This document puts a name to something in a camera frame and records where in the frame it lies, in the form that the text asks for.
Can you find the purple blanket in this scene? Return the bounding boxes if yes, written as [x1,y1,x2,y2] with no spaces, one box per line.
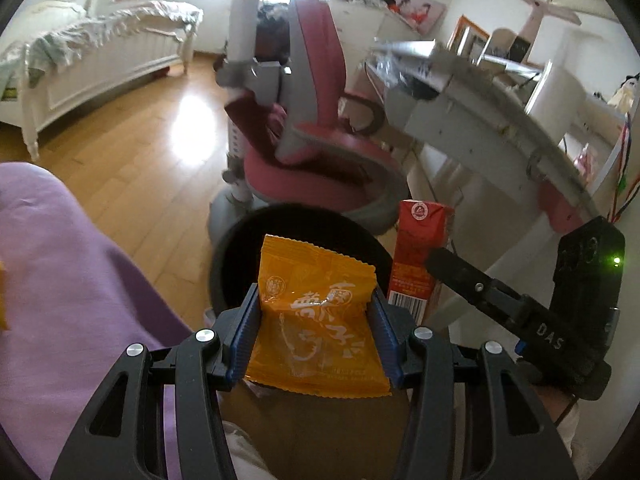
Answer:
[0,160,226,480]

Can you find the person's right forearm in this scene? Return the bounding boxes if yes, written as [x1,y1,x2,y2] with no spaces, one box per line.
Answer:
[530,385,583,466]

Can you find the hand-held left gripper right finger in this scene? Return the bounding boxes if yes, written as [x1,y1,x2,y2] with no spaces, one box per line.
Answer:
[367,290,573,480]

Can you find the orange snack packet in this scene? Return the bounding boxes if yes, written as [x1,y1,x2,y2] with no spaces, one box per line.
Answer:
[243,233,392,398]

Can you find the pink grey desk chair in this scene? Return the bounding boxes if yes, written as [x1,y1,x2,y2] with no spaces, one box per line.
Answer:
[207,0,411,236]

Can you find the white bed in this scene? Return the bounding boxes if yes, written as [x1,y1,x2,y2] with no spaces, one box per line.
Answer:
[0,0,203,161]

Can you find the grey white study desk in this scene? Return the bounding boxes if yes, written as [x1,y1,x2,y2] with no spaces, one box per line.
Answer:
[370,40,601,241]

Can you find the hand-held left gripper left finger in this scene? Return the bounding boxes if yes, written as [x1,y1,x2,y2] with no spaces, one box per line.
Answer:
[50,282,261,480]

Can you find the dark purple bag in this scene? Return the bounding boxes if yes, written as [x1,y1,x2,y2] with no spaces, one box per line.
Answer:
[255,2,292,61]

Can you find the red cables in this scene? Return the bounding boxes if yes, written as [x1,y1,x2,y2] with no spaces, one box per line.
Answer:
[607,110,640,223]

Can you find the pink picture canvas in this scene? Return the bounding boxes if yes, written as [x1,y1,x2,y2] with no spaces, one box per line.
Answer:
[387,0,447,36]

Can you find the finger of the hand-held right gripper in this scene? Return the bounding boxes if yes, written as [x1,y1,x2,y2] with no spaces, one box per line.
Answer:
[425,246,528,331]

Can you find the white cabinet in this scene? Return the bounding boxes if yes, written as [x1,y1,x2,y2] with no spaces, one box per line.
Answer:
[325,0,401,96]

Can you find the white cloth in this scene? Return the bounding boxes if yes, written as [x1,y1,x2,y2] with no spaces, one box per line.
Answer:
[222,420,273,480]

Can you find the red drink carton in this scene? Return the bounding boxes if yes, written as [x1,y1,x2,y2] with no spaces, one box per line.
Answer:
[387,200,456,323]

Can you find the black trash bin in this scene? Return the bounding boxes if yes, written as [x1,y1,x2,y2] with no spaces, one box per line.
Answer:
[209,203,396,322]

